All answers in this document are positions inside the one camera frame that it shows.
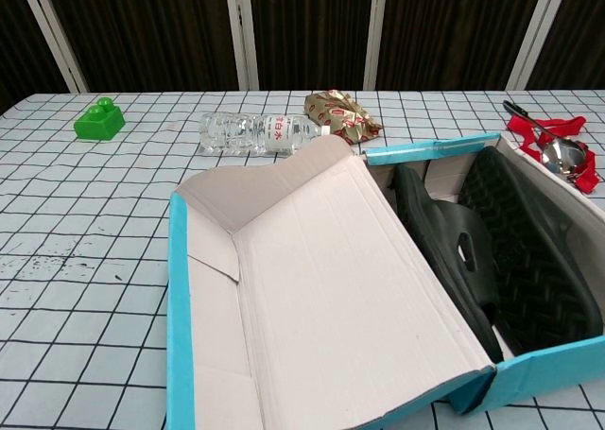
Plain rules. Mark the green toy block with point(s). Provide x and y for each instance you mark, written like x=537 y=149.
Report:
x=99 y=125

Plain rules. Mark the crumpled gold snack wrapper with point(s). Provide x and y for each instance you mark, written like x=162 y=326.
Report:
x=340 y=113

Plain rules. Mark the white checkered tablecloth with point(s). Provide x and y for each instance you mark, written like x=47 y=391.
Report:
x=94 y=260

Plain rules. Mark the white screen frame post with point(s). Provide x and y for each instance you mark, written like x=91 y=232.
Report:
x=54 y=38
x=539 y=33
x=241 y=33
x=380 y=33

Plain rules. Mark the light blue shoe box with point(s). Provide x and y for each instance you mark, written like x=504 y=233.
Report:
x=321 y=288

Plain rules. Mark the clear plastic water bottle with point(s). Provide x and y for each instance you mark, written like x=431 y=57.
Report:
x=246 y=134

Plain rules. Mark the black folding screen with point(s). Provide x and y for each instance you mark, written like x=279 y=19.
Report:
x=156 y=33

